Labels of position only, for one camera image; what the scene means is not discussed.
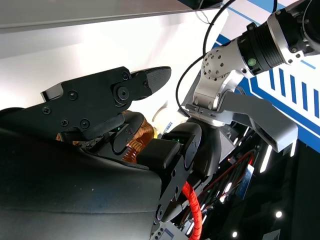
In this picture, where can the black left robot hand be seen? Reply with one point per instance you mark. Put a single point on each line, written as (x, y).
(210, 150)

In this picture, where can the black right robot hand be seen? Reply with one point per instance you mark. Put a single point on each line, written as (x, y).
(62, 180)

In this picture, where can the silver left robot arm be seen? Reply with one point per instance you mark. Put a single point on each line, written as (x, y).
(215, 70)

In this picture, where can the black robot torso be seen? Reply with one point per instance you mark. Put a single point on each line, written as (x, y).
(275, 187)

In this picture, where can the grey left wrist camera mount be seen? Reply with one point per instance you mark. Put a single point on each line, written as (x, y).
(262, 115)

